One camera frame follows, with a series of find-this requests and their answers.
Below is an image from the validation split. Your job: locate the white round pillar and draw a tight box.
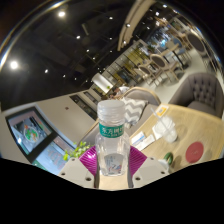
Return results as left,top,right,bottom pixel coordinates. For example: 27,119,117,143
91,72,113,94

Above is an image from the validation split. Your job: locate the green potted plant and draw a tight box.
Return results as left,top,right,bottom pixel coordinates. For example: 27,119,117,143
63,141,93,163

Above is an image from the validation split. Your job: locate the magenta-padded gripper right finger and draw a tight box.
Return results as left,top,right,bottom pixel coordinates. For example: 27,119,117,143
128,145,170,189

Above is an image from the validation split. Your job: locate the grey chevron pillow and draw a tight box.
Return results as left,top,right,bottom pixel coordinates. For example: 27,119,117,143
120,96,148,129

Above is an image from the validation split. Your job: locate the clear plastic cup with straw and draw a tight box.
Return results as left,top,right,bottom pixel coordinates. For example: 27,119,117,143
151,106,179,144

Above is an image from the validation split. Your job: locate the person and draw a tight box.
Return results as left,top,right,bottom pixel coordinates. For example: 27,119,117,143
113,85,130,99

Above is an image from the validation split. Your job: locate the clear plastic water bottle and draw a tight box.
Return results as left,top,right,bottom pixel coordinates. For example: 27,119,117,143
94,99,132,177

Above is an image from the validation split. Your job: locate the grey tufted armchair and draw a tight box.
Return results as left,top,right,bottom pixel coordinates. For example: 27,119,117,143
168,72,224,120

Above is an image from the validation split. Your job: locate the dark framed decorated window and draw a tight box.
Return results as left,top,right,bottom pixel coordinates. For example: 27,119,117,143
4,106,76,172

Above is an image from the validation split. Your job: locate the group of dining chairs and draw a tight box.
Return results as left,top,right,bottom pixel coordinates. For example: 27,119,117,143
136,33,209,84

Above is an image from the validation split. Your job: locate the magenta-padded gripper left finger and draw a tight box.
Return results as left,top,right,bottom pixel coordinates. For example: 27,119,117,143
59,145,100,189

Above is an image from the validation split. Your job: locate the group of ceiling lights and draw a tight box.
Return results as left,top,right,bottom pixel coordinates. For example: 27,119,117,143
8,3,168,79

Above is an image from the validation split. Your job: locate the flat round red coaster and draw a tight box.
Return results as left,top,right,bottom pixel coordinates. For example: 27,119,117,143
185,141,205,164

